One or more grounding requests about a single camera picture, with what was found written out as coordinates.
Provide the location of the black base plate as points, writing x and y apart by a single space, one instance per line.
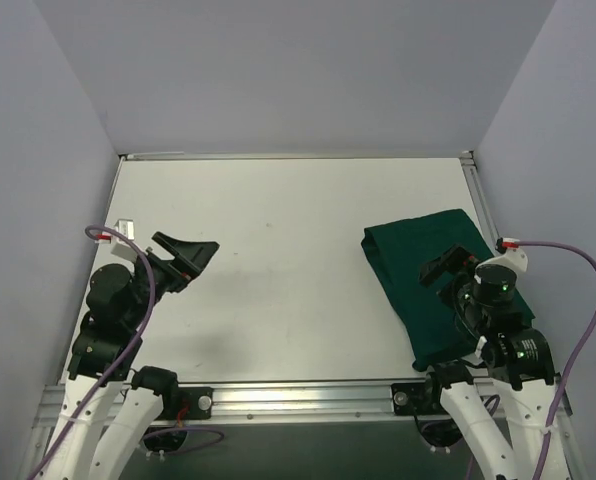
182 404
418 398

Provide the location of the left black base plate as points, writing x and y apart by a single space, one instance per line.
182 404

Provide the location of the front aluminium rail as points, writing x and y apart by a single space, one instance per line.
315 402

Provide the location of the dark green surgical cloth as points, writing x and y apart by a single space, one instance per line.
396 251

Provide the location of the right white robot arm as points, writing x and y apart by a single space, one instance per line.
517 359

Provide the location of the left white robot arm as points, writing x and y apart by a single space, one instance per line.
109 409

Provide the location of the back aluminium rail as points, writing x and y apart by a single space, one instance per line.
183 156

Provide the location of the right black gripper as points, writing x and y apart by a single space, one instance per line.
451 273

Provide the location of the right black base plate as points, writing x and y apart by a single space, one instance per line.
418 398

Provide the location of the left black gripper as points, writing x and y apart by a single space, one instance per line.
176 270

